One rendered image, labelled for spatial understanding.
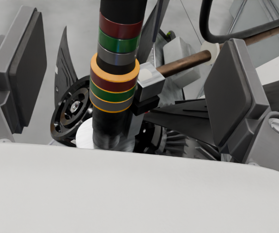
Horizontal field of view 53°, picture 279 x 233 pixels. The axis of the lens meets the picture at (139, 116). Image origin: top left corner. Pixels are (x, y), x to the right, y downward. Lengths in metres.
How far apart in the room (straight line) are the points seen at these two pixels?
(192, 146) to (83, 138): 0.22
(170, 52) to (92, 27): 2.14
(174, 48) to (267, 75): 0.23
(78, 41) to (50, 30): 0.28
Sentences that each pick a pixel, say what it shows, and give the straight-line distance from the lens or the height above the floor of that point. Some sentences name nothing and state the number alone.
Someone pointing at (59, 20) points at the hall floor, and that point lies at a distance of 2.88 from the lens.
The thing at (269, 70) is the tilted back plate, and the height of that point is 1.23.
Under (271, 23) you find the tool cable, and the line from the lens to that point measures 0.43.
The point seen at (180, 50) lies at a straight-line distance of 0.69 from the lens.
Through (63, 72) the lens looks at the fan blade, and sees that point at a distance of 0.67.
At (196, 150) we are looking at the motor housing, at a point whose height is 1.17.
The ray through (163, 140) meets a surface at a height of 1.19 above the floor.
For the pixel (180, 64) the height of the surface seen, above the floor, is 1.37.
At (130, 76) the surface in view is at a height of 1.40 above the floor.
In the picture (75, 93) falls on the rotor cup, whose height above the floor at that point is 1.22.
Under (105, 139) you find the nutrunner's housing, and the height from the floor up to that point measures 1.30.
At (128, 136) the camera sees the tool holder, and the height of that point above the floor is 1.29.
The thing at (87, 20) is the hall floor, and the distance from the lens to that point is 2.91.
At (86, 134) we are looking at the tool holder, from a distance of 0.34.
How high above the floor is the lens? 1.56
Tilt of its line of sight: 50 degrees down
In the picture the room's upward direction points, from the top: 15 degrees clockwise
